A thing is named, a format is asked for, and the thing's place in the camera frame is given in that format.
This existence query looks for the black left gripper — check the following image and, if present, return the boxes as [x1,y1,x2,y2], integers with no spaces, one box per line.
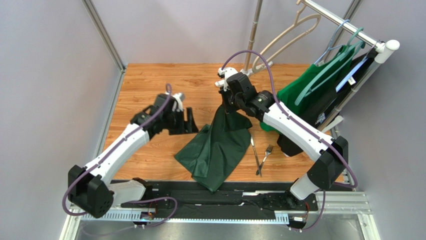
[163,107,200,136]

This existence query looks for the dark green cloth napkin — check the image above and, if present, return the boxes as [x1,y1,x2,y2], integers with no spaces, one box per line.
[174,106,253,193]

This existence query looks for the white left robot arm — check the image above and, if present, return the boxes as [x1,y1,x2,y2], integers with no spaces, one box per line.
[63,92,199,218]

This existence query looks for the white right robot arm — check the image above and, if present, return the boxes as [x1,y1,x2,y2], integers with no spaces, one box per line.
[215,68,349,201]

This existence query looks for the beige clothes hanger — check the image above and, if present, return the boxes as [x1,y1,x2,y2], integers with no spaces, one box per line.
[251,3,322,74]

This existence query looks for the silver fork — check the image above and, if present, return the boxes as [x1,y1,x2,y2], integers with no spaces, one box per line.
[256,144,274,176]

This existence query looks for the bright green t-shirt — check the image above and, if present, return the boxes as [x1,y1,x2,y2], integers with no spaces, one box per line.
[276,62,351,117]

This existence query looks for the black garment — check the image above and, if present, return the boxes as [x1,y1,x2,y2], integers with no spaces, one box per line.
[276,54,377,158]

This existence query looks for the metal rack upright pole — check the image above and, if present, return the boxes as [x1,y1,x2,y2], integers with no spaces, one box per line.
[242,0,263,74]

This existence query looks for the blue clothes hanger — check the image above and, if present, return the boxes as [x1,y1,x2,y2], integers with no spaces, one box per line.
[313,19,350,66]

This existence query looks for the teal clothes hanger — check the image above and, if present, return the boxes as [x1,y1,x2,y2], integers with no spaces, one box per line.
[294,27,366,106]

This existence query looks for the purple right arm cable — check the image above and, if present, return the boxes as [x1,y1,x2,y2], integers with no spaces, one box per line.
[220,49,359,233]

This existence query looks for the metal clothes rack rail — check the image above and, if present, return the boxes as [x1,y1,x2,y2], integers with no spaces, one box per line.
[296,0,400,64]

